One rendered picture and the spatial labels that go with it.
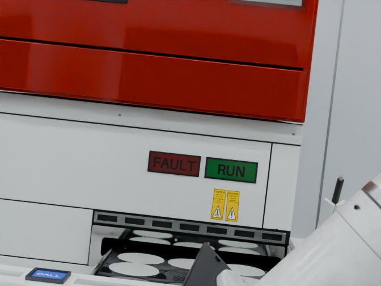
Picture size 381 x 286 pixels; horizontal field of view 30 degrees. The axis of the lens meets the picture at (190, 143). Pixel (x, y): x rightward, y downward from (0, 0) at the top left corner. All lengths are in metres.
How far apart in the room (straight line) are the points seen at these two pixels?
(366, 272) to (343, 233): 0.05
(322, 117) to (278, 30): 1.58
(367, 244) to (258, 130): 0.89
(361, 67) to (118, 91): 1.75
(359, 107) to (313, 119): 0.21
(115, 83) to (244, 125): 0.30
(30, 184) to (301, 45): 0.69
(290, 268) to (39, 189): 0.98
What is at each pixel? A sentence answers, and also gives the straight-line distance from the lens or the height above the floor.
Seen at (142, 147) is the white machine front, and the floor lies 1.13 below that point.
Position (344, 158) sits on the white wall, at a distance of 3.15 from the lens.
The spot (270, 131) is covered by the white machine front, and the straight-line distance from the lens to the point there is 1.61.
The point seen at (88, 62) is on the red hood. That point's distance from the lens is 1.59.
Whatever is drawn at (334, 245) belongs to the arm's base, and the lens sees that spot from 0.76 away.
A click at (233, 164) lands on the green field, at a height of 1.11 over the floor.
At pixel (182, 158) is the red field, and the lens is 1.61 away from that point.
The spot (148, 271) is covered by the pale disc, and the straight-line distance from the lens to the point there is 1.43.
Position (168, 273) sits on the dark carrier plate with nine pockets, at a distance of 1.44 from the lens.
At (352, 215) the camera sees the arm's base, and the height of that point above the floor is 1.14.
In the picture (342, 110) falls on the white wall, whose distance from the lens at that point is 3.14.
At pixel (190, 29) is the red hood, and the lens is 1.57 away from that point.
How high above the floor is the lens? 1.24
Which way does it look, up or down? 3 degrees down
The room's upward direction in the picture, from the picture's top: 6 degrees clockwise
